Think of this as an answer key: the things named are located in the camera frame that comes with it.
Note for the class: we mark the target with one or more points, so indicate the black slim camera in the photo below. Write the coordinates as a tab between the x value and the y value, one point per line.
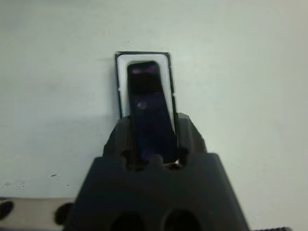
149	115

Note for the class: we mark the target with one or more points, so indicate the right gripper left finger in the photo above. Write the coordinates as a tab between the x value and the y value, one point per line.
119	139

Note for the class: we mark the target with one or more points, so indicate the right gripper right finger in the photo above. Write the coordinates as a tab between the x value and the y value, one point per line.
190	137

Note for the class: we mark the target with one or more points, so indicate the black box base white insert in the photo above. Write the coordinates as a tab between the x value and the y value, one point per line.
121	84

